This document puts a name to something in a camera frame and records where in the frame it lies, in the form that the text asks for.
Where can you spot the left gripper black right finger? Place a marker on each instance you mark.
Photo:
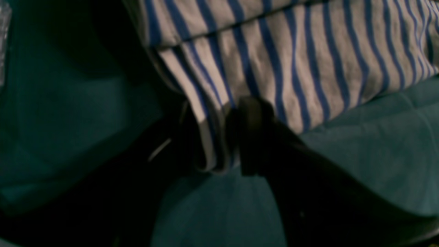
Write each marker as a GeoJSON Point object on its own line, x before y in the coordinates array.
{"type": "Point", "coordinates": [320, 204]}

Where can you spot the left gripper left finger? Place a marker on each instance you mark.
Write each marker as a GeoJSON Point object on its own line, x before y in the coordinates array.
{"type": "Point", "coordinates": [117, 205]}

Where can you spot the blue white striped T-shirt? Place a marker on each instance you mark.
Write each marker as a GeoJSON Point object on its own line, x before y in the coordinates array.
{"type": "Point", "coordinates": [311, 59]}

